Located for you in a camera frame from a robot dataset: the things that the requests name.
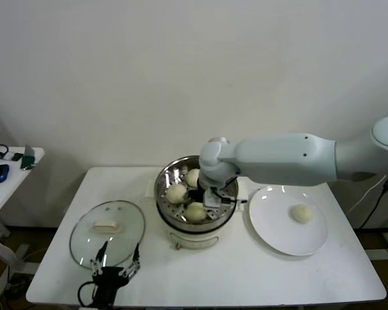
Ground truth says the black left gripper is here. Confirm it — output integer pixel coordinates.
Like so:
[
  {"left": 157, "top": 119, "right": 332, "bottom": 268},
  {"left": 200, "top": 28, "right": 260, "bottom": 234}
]
[{"left": 90, "top": 241, "right": 140, "bottom": 307}]

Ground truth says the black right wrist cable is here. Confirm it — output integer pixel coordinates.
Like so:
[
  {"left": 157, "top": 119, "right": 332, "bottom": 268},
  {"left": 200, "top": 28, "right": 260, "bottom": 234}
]
[{"left": 213, "top": 189, "right": 248, "bottom": 206}]

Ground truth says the round glass pot lid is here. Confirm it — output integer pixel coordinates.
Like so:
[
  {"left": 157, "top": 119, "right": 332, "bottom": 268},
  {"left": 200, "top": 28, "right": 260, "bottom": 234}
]
[{"left": 69, "top": 200, "right": 147, "bottom": 269}]

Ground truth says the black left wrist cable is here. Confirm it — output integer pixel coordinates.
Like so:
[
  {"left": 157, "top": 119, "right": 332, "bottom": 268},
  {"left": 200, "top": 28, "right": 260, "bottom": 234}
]
[{"left": 78, "top": 281, "right": 96, "bottom": 307}]

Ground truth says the white steamed baozi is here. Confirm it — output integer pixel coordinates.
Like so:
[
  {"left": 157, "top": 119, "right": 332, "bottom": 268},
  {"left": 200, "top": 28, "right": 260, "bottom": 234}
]
[
  {"left": 290, "top": 203, "right": 314, "bottom": 224},
  {"left": 184, "top": 168, "right": 201, "bottom": 188},
  {"left": 166, "top": 183, "right": 188, "bottom": 205},
  {"left": 184, "top": 201, "right": 208, "bottom": 223}
]

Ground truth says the green upright gadget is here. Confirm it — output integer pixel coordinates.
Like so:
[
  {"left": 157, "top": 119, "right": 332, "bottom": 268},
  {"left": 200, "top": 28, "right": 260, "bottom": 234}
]
[{"left": 21, "top": 144, "right": 37, "bottom": 171}]

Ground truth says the steel steamer pot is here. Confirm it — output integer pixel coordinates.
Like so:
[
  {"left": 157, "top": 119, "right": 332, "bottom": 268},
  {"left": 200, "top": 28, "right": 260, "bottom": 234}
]
[{"left": 144, "top": 179, "right": 248, "bottom": 251}]

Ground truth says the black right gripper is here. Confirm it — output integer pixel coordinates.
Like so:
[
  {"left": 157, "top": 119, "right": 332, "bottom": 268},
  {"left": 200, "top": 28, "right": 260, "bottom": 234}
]
[{"left": 180, "top": 180, "right": 211, "bottom": 209}]

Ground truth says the perforated steel steamer basket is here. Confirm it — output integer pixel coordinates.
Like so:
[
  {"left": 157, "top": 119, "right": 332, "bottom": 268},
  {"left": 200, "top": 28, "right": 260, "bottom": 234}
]
[{"left": 154, "top": 156, "right": 239, "bottom": 232}]

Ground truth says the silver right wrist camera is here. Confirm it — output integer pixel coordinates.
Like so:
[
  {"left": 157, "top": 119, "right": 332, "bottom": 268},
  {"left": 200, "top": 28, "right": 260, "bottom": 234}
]
[{"left": 202, "top": 189, "right": 223, "bottom": 208}]

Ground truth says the white round plate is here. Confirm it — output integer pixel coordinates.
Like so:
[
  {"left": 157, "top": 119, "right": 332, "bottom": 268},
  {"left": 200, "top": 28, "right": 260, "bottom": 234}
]
[{"left": 248, "top": 185, "right": 329, "bottom": 257}]

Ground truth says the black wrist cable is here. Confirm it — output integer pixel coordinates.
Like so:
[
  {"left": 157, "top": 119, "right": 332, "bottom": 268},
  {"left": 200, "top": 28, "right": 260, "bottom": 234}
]
[
  {"left": 213, "top": 189, "right": 248, "bottom": 206},
  {"left": 78, "top": 281, "right": 96, "bottom": 307}
]

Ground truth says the white power cable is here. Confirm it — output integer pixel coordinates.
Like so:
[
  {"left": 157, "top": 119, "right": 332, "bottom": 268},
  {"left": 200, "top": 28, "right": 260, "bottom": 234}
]
[{"left": 346, "top": 176, "right": 387, "bottom": 216}]

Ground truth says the floor power strip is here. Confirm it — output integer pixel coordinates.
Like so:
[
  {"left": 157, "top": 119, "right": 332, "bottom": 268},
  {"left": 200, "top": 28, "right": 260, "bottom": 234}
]
[{"left": 6, "top": 273, "right": 32, "bottom": 293}]

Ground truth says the black power cable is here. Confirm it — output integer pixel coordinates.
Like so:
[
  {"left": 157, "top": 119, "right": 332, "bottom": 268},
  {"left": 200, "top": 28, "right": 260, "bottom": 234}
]
[{"left": 358, "top": 190, "right": 386, "bottom": 229}]

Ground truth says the white side table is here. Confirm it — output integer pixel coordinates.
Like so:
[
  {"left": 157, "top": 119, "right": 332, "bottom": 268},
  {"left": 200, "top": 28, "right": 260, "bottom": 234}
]
[{"left": 0, "top": 145, "right": 45, "bottom": 275}]

